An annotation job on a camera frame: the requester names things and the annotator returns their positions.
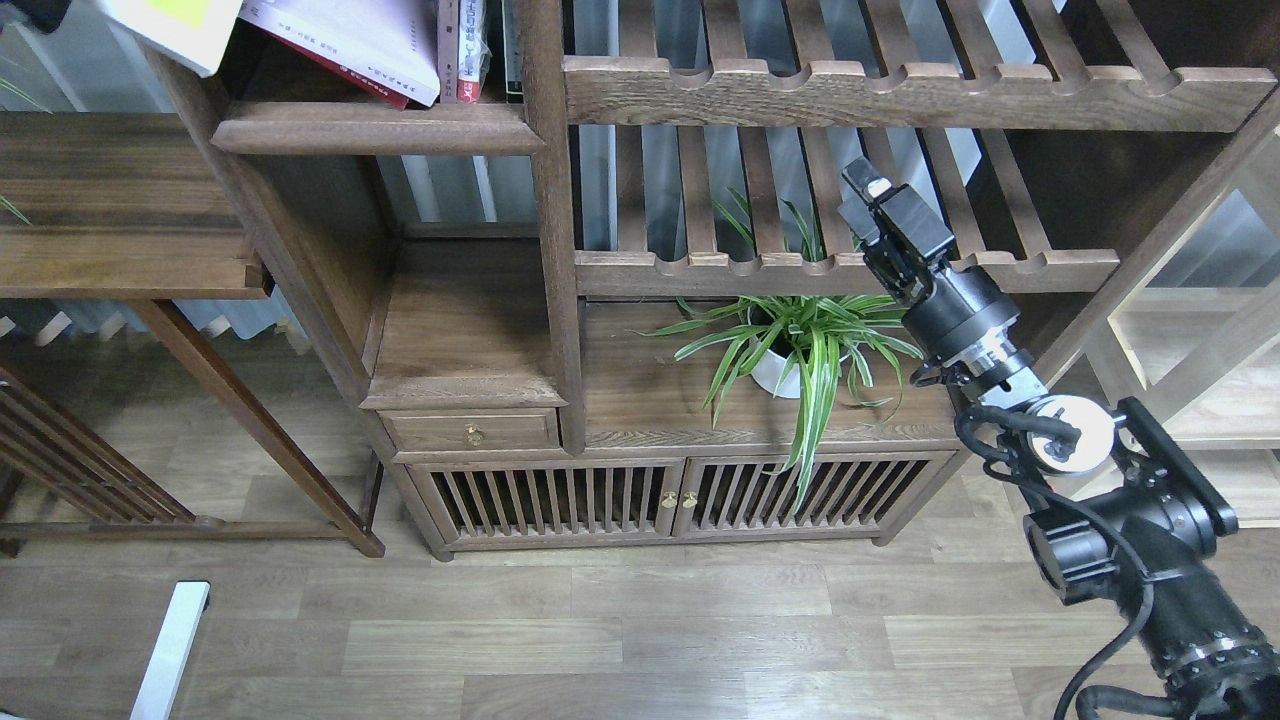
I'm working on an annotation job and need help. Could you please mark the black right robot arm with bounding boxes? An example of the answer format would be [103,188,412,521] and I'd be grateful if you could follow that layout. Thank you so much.
[840,158,1279,719]

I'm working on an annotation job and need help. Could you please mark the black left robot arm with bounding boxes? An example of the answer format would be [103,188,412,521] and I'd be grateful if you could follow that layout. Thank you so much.
[0,0,70,35]

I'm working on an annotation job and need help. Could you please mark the potted spider plant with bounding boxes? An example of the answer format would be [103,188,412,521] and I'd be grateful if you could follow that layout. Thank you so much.
[640,188,1009,511]

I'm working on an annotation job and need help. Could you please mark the maroon upright book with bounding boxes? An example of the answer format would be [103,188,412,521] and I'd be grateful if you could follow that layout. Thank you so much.
[436,0,460,104]

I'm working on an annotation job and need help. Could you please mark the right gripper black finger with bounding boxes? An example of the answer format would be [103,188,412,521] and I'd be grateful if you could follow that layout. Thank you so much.
[844,158,893,201]

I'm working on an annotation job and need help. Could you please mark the yellow green book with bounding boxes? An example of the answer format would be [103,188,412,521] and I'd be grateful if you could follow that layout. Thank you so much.
[92,1,242,78]

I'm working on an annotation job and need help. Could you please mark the dark wooden bookshelf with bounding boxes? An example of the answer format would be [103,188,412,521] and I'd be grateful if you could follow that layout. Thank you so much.
[146,1,1277,560]

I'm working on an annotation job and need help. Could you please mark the dark upright book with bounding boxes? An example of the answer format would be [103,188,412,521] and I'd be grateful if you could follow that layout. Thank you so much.
[500,0,524,102]

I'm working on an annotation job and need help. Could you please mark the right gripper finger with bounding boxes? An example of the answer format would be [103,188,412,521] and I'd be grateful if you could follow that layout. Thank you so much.
[838,195,881,245]

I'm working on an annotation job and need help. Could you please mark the red white upright book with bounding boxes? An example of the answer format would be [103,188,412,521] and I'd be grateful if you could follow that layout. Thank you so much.
[454,0,490,104]

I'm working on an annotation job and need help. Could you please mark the white table leg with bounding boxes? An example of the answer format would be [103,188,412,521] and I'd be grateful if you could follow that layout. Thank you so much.
[129,580,211,719]

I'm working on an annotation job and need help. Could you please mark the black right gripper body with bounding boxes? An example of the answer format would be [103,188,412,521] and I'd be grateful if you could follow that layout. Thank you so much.
[861,184,1021,375]

